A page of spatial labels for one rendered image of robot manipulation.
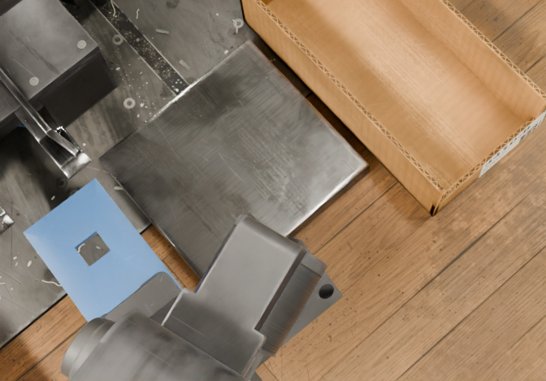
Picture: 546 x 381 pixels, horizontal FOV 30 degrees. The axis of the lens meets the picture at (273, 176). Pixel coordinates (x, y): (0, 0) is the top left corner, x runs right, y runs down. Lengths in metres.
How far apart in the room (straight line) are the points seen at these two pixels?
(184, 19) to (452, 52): 0.25
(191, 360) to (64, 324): 0.41
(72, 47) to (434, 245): 0.34
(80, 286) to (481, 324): 0.32
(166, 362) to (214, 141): 0.42
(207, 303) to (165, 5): 0.48
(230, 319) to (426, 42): 0.46
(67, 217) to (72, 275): 0.05
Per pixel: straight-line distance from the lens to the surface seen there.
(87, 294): 0.78
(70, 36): 0.87
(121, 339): 0.48
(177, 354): 0.48
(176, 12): 0.95
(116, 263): 0.78
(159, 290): 0.65
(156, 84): 0.93
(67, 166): 0.82
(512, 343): 0.86
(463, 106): 0.90
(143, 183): 0.87
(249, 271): 0.53
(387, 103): 0.90
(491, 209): 0.88
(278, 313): 0.55
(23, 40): 0.88
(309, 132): 0.87
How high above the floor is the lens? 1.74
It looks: 71 degrees down
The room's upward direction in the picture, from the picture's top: 11 degrees counter-clockwise
